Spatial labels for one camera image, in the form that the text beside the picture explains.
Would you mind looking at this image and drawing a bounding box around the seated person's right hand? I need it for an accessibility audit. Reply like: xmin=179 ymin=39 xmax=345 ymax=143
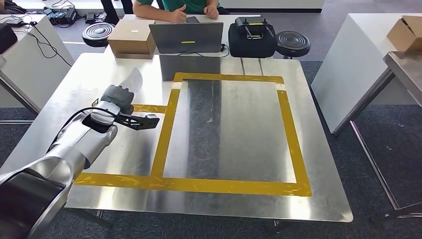
xmin=170 ymin=3 xmax=188 ymax=24

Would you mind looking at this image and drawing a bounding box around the grey laptop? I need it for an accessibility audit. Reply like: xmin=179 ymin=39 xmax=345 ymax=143
xmin=149 ymin=22 xmax=224 ymax=54

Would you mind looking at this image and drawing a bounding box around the black desk cable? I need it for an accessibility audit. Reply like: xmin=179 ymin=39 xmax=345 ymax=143
xmin=19 ymin=24 xmax=73 ymax=67

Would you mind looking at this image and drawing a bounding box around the black carry case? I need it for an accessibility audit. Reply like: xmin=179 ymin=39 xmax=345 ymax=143
xmin=228 ymin=16 xmax=278 ymax=59

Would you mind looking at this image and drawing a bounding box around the black round stool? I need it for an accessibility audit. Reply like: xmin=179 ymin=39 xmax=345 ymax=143
xmin=275 ymin=30 xmax=311 ymax=59
xmin=82 ymin=22 xmax=115 ymax=48

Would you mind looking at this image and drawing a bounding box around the standing person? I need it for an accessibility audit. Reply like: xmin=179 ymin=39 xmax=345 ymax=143
xmin=100 ymin=0 xmax=134 ymax=24

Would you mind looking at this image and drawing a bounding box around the white curved body panel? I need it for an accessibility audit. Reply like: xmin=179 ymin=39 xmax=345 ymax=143
xmin=119 ymin=67 xmax=143 ymax=95

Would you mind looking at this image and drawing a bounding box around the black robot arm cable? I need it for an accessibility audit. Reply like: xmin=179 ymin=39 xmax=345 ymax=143
xmin=46 ymin=107 xmax=116 ymax=153

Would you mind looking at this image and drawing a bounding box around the seated person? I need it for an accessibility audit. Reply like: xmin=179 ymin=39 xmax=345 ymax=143
xmin=132 ymin=0 xmax=230 ymax=24

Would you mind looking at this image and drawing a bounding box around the yellow tape frame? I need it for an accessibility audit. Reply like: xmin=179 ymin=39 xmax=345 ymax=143
xmin=74 ymin=72 xmax=313 ymax=198

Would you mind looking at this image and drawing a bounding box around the black laptop power cable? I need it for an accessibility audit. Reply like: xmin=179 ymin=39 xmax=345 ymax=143
xmin=178 ymin=43 xmax=230 ymax=58

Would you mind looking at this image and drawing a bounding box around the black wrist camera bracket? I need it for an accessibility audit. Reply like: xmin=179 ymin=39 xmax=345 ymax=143
xmin=115 ymin=113 xmax=161 ymax=131

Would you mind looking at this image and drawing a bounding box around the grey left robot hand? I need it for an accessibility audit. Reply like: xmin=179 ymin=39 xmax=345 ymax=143
xmin=100 ymin=84 xmax=135 ymax=116

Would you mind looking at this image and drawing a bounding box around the stainless steel workbench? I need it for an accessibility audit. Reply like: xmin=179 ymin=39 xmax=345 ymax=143
xmin=0 ymin=52 xmax=354 ymax=228

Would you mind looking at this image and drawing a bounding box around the closed brown cardboard box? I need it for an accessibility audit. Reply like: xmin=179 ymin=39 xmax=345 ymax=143
xmin=107 ymin=19 xmax=157 ymax=60

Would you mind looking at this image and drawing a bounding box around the black bag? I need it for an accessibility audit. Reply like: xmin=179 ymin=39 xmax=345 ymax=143
xmin=0 ymin=23 xmax=18 ymax=55

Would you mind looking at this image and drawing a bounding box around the seated person's left hand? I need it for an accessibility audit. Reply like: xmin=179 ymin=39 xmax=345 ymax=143
xmin=203 ymin=4 xmax=220 ymax=20

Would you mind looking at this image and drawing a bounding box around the black remote controller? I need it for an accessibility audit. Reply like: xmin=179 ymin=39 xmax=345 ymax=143
xmin=234 ymin=16 xmax=275 ymax=39

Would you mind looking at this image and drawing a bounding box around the open brown cardboard box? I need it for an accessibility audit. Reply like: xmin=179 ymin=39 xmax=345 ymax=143
xmin=386 ymin=15 xmax=422 ymax=52

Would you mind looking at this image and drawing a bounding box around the black flat device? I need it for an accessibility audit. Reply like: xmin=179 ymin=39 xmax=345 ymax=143
xmin=3 ymin=19 xmax=26 ymax=28

